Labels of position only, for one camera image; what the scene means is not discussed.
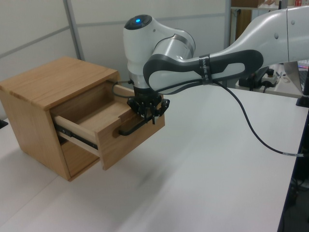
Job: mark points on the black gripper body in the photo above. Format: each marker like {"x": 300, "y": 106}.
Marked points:
{"x": 144, "y": 95}

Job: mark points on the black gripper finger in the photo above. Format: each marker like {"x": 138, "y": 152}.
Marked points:
{"x": 160, "y": 107}
{"x": 137, "y": 107}

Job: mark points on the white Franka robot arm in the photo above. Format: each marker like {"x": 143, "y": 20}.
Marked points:
{"x": 169, "y": 79}

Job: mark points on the light wooden drawer cabinet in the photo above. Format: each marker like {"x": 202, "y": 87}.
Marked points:
{"x": 48, "y": 79}

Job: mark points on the silver open laptop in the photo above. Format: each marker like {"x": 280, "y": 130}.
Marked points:
{"x": 293, "y": 75}

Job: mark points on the black emergency stop box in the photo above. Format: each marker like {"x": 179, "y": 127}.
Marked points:
{"x": 259, "y": 77}

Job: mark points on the small scissors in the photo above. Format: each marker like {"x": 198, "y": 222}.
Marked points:
{"x": 281, "y": 75}

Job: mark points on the black flat foot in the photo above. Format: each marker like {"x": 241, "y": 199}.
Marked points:
{"x": 3, "y": 123}

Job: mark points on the black monitor stand base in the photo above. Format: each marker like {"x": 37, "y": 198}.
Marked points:
{"x": 303, "y": 101}

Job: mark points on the grey partition post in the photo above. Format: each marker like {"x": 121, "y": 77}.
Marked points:
{"x": 228, "y": 24}
{"x": 73, "y": 29}

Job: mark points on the dark table frame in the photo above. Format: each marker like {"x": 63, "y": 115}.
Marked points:
{"x": 298, "y": 183}

